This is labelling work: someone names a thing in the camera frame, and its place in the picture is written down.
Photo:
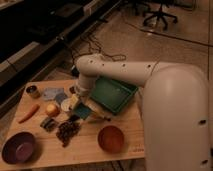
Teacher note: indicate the blue-grey cloth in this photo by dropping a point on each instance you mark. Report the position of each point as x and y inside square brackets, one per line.
[56, 94]

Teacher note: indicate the black office chair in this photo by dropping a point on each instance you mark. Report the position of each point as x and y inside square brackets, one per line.
[160, 14]

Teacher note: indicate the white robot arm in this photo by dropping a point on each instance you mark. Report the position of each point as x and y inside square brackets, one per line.
[175, 108]

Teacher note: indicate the small metal can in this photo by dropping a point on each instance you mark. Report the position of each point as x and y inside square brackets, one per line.
[33, 92]

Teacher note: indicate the purple bowl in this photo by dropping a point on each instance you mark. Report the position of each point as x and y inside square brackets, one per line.
[18, 148]

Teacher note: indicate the orange carrot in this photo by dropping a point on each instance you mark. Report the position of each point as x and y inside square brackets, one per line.
[32, 111]

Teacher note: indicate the yellow teal sponge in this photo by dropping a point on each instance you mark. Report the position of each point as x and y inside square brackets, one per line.
[79, 108]

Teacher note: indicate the dark grape bunch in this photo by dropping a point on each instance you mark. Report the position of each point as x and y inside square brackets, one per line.
[66, 131]

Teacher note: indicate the green plastic tray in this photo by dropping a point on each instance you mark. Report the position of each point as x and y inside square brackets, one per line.
[112, 94]

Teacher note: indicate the white paper cup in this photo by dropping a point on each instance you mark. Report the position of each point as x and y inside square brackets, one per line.
[66, 105]

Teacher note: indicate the orange-brown bowl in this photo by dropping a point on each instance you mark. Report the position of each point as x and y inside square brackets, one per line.
[111, 139]

